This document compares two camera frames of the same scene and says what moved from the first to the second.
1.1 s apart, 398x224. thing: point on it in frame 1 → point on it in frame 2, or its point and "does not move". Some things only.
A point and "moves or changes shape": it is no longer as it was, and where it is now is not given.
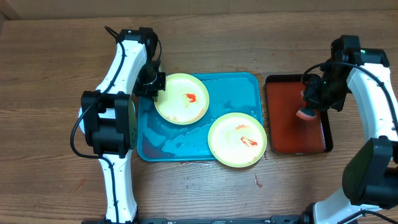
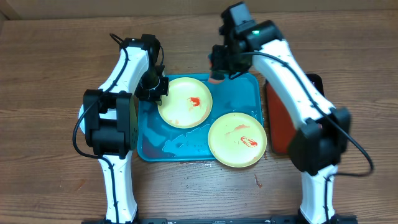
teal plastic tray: x=159 y=140 does not move
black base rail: x=305 y=218 does not move
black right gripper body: x=329 y=94 → x=225 y=62
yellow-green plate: x=185 y=100 moves or changes shape
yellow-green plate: x=237 y=139 does not move
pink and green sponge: x=306 y=113 moves or changes shape
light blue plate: x=109 y=113 does not move
